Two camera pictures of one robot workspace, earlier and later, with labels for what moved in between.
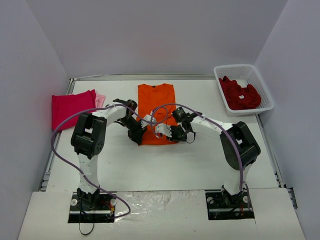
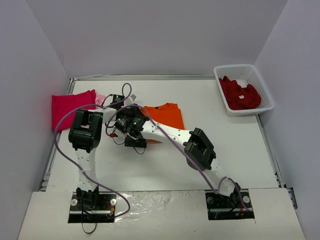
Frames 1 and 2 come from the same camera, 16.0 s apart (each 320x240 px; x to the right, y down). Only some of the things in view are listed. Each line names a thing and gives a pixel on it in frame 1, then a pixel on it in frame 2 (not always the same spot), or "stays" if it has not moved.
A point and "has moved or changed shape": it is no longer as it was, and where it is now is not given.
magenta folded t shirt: (64, 106) stays
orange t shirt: (159, 101) has moved or changed shape
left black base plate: (94, 207) stays
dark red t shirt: (238, 98) stays
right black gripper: (176, 132) to (135, 142)
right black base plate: (221, 205) stays
